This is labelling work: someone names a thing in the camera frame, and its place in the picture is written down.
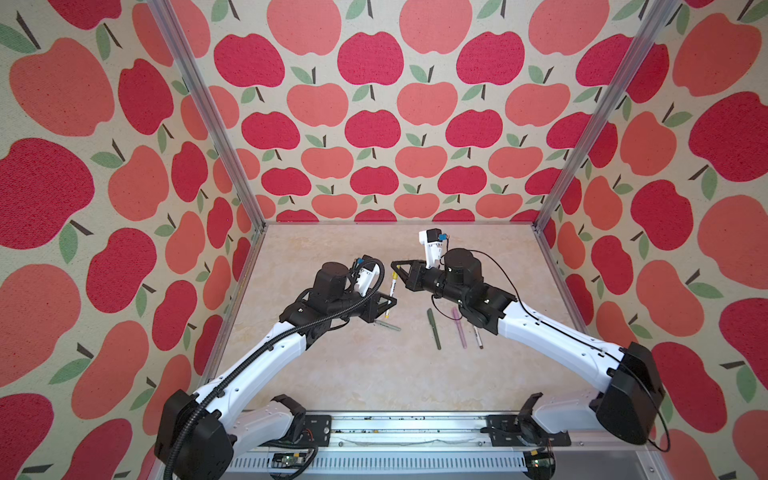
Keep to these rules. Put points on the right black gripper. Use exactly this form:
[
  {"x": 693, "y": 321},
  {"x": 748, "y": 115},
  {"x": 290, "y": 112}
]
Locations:
[{"x": 407, "y": 279}]

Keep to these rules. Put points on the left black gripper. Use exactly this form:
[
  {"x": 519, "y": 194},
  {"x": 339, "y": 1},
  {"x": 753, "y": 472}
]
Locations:
[{"x": 372, "y": 307}]

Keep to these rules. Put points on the white yellow-tipped pen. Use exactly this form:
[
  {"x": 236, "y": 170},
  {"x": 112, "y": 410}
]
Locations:
[{"x": 391, "y": 294}]

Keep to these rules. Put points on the light green pen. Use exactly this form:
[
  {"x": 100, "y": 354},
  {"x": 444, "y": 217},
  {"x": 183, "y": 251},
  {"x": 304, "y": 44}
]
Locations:
[{"x": 387, "y": 326}]

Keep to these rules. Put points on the dark green pen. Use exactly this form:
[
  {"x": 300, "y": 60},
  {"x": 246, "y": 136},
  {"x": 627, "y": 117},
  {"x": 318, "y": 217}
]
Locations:
[{"x": 434, "y": 329}]

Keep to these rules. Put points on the pink pen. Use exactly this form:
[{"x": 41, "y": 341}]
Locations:
[{"x": 457, "y": 318}]

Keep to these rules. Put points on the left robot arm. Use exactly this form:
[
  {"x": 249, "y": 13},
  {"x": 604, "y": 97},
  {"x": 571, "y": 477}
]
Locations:
[{"x": 202, "y": 432}]

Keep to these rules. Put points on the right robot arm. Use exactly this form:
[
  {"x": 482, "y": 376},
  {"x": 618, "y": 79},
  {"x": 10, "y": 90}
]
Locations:
[{"x": 626, "y": 389}]

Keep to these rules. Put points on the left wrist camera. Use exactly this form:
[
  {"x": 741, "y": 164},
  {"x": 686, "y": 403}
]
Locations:
[{"x": 363, "y": 273}]

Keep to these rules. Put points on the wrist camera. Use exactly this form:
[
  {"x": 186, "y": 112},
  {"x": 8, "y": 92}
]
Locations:
[
  {"x": 433, "y": 240},
  {"x": 363, "y": 273}
]

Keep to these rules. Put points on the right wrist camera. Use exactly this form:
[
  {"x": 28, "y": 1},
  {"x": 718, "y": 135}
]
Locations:
[{"x": 433, "y": 240}]

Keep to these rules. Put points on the aluminium front rail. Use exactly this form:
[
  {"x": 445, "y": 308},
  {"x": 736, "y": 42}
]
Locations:
[{"x": 441, "y": 445}]

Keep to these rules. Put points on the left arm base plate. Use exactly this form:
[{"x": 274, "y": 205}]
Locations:
[{"x": 310, "y": 430}]

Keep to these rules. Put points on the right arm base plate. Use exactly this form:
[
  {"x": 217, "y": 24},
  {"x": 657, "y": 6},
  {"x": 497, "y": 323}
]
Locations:
[{"x": 521, "y": 431}]

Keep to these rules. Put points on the left aluminium corner post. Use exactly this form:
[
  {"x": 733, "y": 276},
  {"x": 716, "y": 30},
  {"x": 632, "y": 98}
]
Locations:
[{"x": 173, "y": 34}]

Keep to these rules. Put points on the aluminium corner post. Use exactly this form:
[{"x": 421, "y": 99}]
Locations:
[
  {"x": 173, "y": 34},
  {"x": 651, "y": 26}
]

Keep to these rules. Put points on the right aluminium corner post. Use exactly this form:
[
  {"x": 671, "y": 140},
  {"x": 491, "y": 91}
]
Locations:
[{"x": 651, "y": 26}]

